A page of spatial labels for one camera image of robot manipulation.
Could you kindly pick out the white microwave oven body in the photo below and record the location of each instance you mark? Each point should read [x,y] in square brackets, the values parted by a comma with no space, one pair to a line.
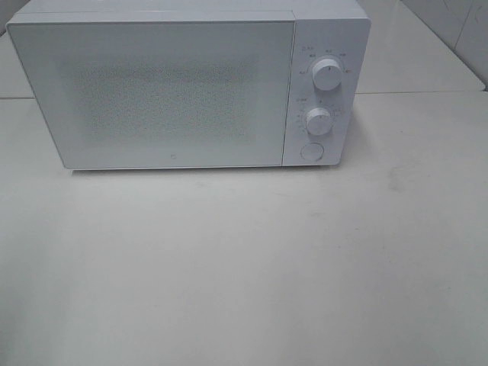
[322,29]

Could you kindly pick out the round white door button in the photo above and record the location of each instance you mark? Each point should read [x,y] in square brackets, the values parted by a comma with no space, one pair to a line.
[312,152]

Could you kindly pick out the white microwave door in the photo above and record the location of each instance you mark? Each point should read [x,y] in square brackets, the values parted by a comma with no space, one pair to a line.
[152,96]

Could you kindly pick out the upper white power knob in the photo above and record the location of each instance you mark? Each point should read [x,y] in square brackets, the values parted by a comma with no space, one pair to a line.
[326,74]

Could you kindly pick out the white timer knob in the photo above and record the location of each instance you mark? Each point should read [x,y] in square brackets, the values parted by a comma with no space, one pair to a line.
[318,121]

